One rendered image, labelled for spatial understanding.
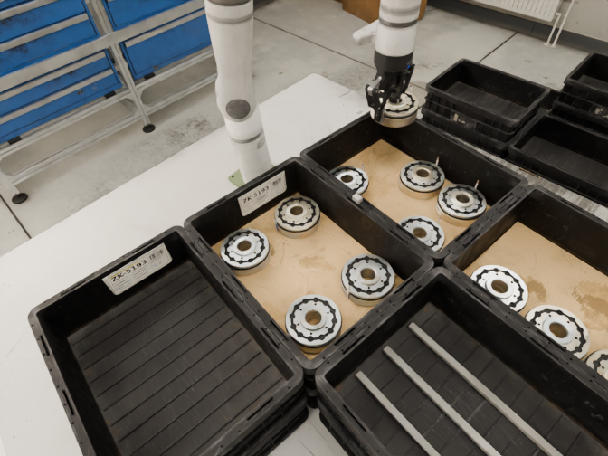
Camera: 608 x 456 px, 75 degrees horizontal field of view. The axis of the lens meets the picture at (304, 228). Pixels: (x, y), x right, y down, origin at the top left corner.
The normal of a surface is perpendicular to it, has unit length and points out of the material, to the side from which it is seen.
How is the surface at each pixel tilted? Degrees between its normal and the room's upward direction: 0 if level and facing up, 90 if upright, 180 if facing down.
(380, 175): 0
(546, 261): 0
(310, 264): 0
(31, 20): 90
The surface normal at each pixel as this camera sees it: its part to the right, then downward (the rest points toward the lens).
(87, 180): -0.05, -0.63
